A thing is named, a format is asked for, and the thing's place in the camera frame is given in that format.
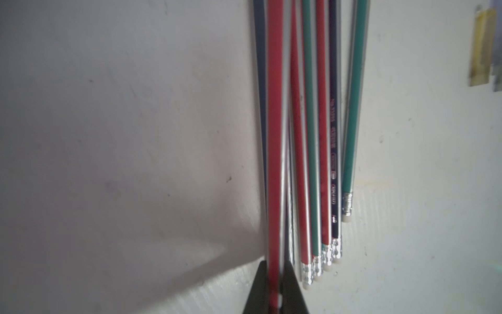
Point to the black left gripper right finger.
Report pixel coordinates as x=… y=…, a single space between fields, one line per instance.
x=292 y=297

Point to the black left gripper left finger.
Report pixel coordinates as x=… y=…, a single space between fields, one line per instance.
x=258 y=298

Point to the dark blue pencil purple cap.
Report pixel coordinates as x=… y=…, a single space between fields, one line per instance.
x=260 y=46

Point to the teal pencil clear cap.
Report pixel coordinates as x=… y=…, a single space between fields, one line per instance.
x=313 y=142

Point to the yellow pencil cap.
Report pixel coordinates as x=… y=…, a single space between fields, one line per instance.
x=482 y=47

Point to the red pencil blue cap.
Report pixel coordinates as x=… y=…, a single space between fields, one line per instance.
x=322 y=50

